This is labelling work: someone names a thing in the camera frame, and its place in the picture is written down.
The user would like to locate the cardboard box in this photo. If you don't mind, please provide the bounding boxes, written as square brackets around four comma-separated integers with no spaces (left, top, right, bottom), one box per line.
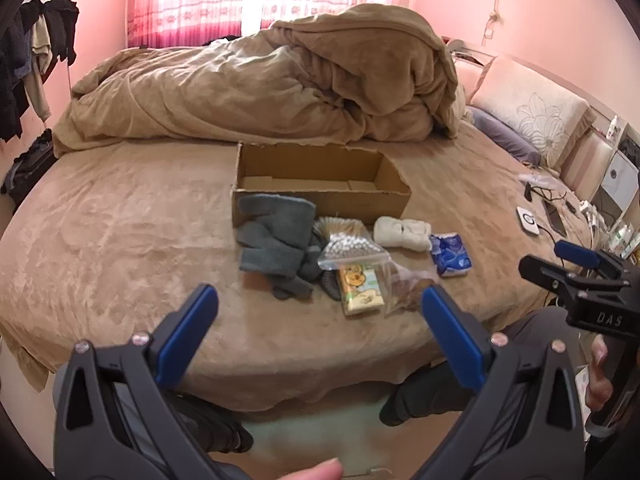
[231,141,412,230]

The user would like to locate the floral beige pillow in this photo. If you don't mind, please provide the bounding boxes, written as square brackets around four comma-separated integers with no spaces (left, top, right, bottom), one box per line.
[467,55,592,171]

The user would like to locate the person's right hand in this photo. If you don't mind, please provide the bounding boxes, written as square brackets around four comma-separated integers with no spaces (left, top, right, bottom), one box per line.
[585,335,622,412]

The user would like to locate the clear bag with brown contents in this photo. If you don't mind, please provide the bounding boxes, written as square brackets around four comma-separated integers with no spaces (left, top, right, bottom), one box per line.
[375,260,442,319]

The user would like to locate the dark patterned sock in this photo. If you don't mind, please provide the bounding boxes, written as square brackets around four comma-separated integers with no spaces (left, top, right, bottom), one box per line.
[319,269,347,302]

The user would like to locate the clear plastic wrapper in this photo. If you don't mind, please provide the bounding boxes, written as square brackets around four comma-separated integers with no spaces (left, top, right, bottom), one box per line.
[517,172,562,187]

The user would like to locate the white square charger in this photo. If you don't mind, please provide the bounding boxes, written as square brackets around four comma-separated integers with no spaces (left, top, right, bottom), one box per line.
[516,206,541,235]

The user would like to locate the yellow tissue pack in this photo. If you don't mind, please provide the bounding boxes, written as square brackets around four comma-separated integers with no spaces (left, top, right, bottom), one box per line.
[337,261,387,317]

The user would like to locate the beige hanging shirt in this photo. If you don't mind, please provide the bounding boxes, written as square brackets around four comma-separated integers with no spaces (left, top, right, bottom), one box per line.
[22,12,53,122]

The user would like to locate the white fluffy sock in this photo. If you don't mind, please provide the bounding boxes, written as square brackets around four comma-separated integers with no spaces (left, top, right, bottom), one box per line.
[372,216,433,253]

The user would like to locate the white wall cable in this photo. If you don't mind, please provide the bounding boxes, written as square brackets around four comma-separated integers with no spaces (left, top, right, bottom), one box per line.
[482,0,505,41]

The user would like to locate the grey knit glove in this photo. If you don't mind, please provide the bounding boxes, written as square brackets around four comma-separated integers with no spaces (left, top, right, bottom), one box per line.
[239,230,325,303]
[236,194,317,261]

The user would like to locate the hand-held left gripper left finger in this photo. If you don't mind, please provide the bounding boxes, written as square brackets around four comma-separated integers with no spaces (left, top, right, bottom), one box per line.
[52,284,236,480]

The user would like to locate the person's left hand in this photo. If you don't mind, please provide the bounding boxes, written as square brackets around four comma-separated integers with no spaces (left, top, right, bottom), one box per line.
[265,459,344,480]

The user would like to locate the brown crumpled blanket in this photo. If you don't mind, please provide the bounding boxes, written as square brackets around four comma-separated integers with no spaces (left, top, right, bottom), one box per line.
[52,4,475,159]

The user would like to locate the white power strip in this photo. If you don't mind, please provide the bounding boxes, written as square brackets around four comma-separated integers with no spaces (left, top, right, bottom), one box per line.
[579,200,608,232]

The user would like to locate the white bedside cabinet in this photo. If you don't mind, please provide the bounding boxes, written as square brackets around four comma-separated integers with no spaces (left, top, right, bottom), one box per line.
[599,135,640,213]

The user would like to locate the black cable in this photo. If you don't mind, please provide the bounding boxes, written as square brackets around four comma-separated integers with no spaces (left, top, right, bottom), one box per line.
[522,182,581,213]

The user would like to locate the padded beige headboard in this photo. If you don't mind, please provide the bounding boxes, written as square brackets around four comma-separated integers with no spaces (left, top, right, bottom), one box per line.
[445,37,640,201]

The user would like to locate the zip bag of white beads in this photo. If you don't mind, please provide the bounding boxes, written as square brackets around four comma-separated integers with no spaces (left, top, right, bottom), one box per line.
[317,232,392,275]

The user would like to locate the gold pleated paper cups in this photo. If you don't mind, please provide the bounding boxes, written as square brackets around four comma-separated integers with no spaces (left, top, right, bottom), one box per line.
[312,216,375,247]

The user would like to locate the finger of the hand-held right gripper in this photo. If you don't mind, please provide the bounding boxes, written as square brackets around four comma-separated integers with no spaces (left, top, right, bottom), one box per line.
[554,240,632,281]
[518,255,632,307]

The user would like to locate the dark hanging clothes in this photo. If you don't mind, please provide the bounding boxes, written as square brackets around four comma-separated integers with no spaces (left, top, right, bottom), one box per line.
[0,0,80,143]

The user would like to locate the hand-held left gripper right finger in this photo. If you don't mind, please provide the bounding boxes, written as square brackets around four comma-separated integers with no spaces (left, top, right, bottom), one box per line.
[412,286,588,480]

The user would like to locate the purple pillow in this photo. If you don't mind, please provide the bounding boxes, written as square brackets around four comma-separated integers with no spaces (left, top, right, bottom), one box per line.
[467,107,543,166]

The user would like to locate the dark smartphone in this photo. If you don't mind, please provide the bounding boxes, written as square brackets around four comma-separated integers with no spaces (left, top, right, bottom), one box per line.
[542,200,569,239]

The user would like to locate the blue tissue pack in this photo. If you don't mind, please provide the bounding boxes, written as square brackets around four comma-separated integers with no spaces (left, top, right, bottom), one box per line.
[429,232,474,279]

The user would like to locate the black bag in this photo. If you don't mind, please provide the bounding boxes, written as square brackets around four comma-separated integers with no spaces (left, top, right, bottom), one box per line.
[0,129,59,207]

